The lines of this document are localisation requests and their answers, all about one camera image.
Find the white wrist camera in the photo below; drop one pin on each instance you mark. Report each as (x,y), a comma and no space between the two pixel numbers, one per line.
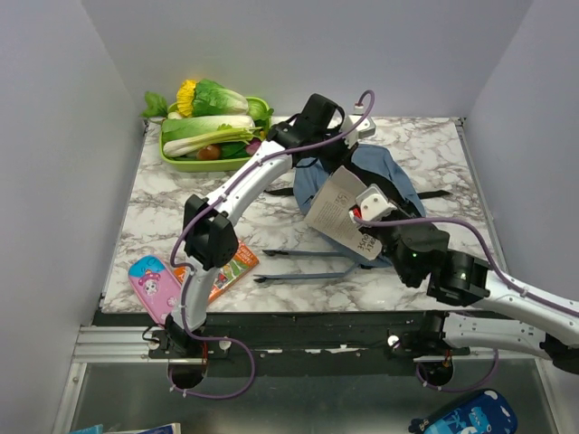
(365,129)
(371,205)

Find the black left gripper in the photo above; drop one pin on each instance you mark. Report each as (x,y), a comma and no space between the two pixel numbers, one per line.
(342,159)

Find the pink pencil case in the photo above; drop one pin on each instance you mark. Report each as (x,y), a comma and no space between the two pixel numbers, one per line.
(156,287)

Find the green plastic vegetable tray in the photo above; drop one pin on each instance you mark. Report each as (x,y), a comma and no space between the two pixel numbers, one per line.
(180,152)

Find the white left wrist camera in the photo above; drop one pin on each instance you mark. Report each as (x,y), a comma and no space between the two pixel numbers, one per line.
(365,129)

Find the orange treehouse book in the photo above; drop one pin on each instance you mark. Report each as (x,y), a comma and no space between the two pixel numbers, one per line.
(243,261)

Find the blue fabric backpack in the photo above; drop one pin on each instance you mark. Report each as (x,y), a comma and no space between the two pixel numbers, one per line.
(372,165)

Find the aluminium mounting rail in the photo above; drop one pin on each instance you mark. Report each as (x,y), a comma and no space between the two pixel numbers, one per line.
(224,335)

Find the yellow flower vegetable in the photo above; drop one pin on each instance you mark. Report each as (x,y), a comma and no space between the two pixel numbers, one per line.
(185,97)

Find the white napa cabbage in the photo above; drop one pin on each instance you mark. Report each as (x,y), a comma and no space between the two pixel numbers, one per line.
(188,127)

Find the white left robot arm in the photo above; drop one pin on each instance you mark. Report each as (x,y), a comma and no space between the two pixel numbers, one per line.
(208,239)

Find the brown mushroom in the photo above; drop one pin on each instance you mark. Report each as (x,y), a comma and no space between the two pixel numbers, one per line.
(209,153)

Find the blue shark pencil case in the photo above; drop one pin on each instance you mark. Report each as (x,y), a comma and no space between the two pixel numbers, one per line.
(481,411)

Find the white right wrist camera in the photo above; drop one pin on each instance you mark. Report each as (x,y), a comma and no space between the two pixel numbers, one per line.
(371,205)

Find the green lettuce head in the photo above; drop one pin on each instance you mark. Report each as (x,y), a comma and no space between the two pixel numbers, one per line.
(213,99)

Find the purple onion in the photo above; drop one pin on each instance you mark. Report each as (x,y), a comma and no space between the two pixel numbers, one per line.
(253,146)

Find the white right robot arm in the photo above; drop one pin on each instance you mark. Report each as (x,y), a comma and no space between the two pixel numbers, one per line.
(517,317)

